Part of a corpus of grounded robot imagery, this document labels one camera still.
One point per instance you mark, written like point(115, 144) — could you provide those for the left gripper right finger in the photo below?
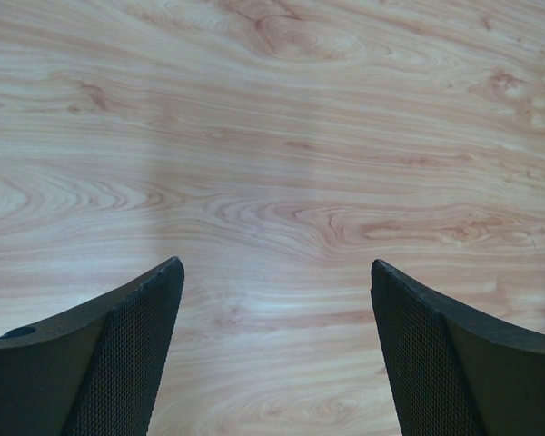
point(454, 370)

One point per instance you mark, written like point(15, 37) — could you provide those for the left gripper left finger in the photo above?
point(96, 368)

